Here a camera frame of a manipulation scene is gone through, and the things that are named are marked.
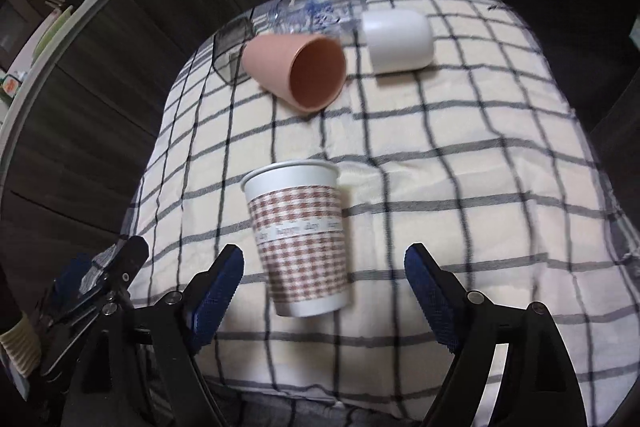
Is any houndstooth paper cup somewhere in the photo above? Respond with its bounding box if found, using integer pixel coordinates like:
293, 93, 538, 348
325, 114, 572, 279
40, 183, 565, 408
241, 159, 350, 317

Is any dark transparent cup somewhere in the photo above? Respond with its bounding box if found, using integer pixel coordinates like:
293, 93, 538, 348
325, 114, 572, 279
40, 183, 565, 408
212, 16, 255, 87

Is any pink plastic cup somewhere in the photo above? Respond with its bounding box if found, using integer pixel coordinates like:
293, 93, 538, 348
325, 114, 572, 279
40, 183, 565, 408
241, 34, 347, 114

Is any white plastic cup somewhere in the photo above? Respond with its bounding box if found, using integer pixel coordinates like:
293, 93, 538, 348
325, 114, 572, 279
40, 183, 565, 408
361, 9, 435, 75

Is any green basin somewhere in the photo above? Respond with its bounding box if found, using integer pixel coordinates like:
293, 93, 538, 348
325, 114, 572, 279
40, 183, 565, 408
32, 6, 74, 61

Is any clear patterned glass jar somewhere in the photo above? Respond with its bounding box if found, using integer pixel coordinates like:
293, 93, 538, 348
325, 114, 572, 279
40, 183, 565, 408
267, 0, 362, 41

